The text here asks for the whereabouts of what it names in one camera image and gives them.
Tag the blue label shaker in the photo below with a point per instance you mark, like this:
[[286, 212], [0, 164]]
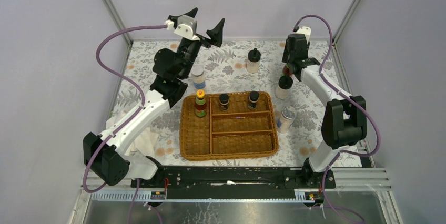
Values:
[[198, 77]]

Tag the black spout seed bottle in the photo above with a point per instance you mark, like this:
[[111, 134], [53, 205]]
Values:
[[253, 60]]

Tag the black cap dark jar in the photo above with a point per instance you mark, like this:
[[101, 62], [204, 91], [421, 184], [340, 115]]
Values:
[[253, 99]]

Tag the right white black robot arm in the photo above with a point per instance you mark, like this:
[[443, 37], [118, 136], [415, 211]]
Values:
[[344, 124]]

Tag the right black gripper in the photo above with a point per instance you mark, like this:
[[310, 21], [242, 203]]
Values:
[[285, 53]]

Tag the yellow cap sauce bottle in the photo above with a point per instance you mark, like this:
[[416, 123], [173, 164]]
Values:
[[200, 103], [286, 71]]

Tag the white crumpled cloth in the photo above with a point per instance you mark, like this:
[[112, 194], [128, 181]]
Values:
[[143, 144]]

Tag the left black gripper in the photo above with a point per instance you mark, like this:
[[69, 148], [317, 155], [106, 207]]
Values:
[[214, 35]]

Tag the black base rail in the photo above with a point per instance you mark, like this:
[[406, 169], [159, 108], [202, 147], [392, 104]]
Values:
[[227, 183]]

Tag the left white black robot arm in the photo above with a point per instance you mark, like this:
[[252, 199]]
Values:
[[105, 154]]

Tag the silver lid shaker right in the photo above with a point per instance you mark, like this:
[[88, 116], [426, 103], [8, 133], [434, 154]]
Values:
[[286, 119]]

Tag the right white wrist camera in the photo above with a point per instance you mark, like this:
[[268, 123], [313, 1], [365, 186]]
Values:
[[304, 30]]

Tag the small dark spice jar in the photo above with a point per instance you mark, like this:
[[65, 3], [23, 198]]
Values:
[[224, 101]]

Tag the black cap white jar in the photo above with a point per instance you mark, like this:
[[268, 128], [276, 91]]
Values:
[[282, 91]]

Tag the wicker divided basket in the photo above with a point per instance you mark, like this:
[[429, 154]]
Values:
[[239, 132]]

